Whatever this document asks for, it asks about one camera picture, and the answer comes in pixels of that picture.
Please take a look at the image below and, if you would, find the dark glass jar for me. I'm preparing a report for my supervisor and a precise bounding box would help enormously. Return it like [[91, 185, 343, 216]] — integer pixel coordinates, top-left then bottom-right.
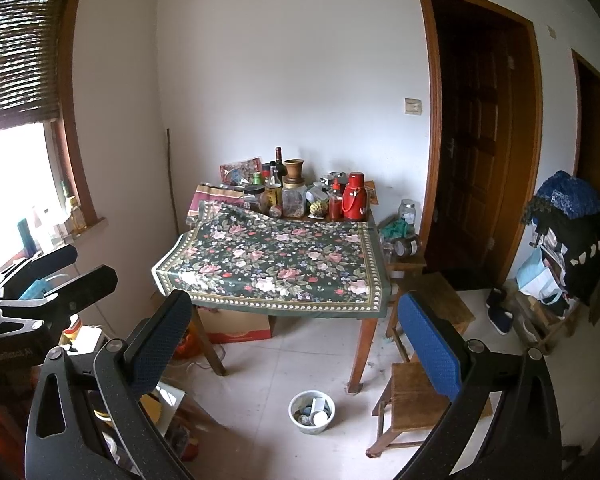
[[394, 236, 422, 260]]

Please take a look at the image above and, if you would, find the red thermos jug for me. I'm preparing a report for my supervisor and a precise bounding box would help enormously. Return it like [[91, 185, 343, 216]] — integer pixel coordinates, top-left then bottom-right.
[[342, 172, 370, 221]]

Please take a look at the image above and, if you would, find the low wooden stool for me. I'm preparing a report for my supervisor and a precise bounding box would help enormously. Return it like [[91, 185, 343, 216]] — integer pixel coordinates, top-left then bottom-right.
[[366, 360, 494, 459]]

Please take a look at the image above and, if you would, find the red printed cardboard box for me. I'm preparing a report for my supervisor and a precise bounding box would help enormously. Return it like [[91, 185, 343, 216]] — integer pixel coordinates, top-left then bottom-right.
[[196, 307, 273, 343]]

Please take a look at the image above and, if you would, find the brown wooden door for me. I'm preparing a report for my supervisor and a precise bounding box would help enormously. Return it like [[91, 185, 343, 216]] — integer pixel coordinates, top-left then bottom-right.
[[571, 49, 600, 206]]

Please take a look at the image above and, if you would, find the light blue paper bag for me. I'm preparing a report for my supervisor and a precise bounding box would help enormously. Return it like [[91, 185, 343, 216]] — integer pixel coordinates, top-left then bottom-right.
[[516, 250, 563, 306]]

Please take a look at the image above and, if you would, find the white plastic box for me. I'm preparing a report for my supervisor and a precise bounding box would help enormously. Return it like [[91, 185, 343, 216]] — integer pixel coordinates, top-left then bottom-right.
[[62, 322, 106, 356]]

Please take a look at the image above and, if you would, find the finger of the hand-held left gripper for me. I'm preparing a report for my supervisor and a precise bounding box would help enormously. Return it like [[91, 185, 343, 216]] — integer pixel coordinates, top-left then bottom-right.
[[0, 266, 118, 333], [2, 244, 78, 301]]

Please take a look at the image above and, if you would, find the wooden window frame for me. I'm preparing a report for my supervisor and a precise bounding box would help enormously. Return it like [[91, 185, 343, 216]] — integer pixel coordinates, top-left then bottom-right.
[[0, 0, 106, 281]]

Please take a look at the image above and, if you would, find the large clear plastic jar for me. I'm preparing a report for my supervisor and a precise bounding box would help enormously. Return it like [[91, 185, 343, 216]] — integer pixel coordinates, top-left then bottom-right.
[[281, 178, 308, 219]]

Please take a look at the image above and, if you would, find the teal bottle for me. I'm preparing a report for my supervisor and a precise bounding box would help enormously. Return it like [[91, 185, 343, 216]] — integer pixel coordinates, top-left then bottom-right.
[[17, 217, 38, 258]]

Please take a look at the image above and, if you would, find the amber bottle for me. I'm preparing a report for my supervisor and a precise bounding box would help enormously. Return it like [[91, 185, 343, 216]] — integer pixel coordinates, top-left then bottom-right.
[[62, 180, 88, 233]]

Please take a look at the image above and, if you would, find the small wooden side table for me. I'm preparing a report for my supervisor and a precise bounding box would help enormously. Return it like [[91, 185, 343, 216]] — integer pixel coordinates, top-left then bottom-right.
[[387, 252, 427, 306]]

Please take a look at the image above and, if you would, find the dark blue shoe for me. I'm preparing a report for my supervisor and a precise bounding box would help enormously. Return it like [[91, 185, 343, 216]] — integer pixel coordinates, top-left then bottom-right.
[[485, 287, 516, 336]]

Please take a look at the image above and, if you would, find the bamboo window blind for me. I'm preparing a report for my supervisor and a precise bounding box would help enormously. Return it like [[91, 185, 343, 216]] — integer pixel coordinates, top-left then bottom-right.
[[0, 0, 88, 136]]

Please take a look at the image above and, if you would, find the white cable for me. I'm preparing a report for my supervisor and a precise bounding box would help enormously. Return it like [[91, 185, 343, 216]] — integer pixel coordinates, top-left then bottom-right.
[[177, 342, 228, 371]]

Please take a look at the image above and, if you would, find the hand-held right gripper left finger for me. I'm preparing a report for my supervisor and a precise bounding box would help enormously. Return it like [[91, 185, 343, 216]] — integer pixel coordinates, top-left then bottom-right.
[[24, 289, 193, 480]]

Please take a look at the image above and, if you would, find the red snack bag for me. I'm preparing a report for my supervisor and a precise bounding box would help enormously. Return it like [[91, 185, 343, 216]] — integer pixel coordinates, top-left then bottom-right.
[[219, 158, 262, 184]]

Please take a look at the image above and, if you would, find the blue knitted cloth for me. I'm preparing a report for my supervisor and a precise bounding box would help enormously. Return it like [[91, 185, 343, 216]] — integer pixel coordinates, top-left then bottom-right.
[[535, 170, 600, 221]]

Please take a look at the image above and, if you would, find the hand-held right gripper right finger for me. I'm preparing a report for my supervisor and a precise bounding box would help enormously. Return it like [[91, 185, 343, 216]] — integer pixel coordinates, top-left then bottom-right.
[[395, 291, 563, 480]]

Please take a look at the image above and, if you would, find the orange plastic bag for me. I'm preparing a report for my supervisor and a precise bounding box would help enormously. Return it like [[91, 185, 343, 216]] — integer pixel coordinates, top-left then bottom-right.
[[172, 320, 203, 361]]

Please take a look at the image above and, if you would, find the dark lid plastic jar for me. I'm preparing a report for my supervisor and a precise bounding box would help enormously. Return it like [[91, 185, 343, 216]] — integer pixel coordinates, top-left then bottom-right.
[[242, 185, 267, 213]]

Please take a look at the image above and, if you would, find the green cloth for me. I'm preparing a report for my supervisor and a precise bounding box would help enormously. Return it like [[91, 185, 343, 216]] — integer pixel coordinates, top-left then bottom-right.
[[378, 217, 413, 241]]

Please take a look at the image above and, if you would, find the yellow label bottle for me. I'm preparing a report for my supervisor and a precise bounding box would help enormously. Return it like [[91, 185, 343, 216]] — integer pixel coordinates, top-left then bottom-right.
[[265, 160, 282, 211]]

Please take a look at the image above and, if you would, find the white plastic basin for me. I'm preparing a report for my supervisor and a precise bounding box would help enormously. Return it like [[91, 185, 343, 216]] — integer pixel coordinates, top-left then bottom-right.
[[288, 390, 336, 436]]

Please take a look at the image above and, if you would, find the dark wooden door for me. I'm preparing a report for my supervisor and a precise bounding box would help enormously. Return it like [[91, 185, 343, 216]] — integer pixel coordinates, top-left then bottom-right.
[[416, 0, 543, 291]]

